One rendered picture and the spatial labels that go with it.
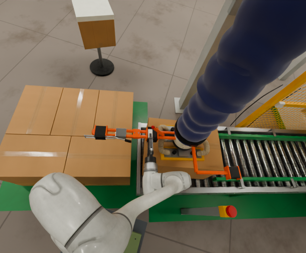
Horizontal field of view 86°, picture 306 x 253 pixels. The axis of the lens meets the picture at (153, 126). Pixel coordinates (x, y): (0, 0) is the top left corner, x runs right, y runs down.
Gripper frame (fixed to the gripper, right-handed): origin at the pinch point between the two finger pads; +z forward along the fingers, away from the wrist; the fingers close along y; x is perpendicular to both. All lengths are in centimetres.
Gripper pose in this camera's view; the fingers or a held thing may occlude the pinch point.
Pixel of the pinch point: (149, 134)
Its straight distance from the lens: 116.5
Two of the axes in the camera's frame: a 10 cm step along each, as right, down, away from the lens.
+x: 9.9, 0.4, 1.3
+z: -0.3, -8.9, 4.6
